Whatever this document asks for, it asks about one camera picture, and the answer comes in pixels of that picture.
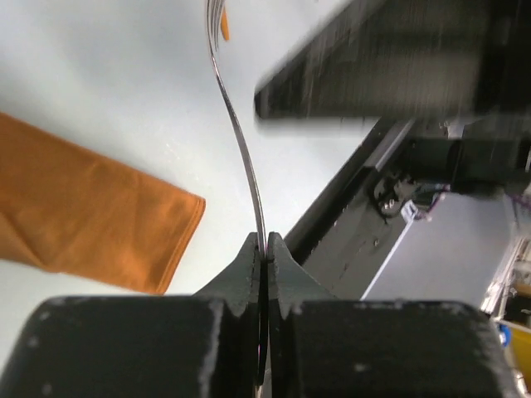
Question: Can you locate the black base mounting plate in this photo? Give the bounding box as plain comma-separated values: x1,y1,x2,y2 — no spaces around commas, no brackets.
270,120,452,300

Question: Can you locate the orange-brown cloth napkin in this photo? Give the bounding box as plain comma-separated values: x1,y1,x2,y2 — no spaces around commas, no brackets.
1,114,206,294

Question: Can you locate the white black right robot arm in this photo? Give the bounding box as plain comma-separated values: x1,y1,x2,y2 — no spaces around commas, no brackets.
254,1,530,194

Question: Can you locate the silver metal fork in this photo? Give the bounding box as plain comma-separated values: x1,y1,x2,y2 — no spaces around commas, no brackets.
205,0,267,258

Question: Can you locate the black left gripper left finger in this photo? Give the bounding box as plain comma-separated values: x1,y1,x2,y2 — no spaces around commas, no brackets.
1,234,261,397

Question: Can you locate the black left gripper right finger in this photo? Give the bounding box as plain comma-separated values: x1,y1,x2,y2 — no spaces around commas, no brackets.
268,233,520,397

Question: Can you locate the orange plastic spoon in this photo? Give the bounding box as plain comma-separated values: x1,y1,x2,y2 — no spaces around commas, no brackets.
220,7,230,41

